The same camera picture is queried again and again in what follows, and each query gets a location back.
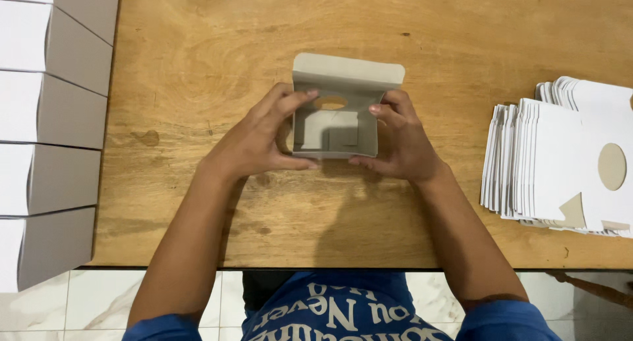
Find person's right hand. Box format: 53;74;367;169
348;89;449;184

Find person's left hand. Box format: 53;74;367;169
198;82;319;182

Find small grey cardboard box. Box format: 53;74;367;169
292;53;406;160

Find black trousers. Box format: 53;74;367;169
242;271;300;313

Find stack of flat white box blanks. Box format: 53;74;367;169
480;75;633;239

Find blue printed shirt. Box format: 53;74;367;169
121;271;562;341

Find closed white cardboard box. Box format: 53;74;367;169
0;0;113;97
0;71;108;150
0;0;122;46
0;207;96;293
0;142;102;217

